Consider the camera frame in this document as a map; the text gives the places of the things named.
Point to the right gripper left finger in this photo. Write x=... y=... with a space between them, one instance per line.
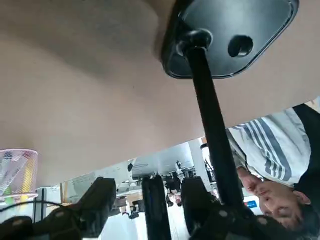
x=100 y=195

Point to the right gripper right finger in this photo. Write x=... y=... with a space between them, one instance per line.
x=195 y=197

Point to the black desktop phone stand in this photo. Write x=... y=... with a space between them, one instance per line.
x=212 y=100

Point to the yellow highlighter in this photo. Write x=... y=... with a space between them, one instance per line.
x=28 y=172

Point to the person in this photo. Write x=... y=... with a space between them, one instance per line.
x=270 y=150

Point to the pink mesh pen cup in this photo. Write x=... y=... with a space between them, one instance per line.
x=17 y=155

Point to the green highlighter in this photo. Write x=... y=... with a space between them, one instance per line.
x=6 y=193

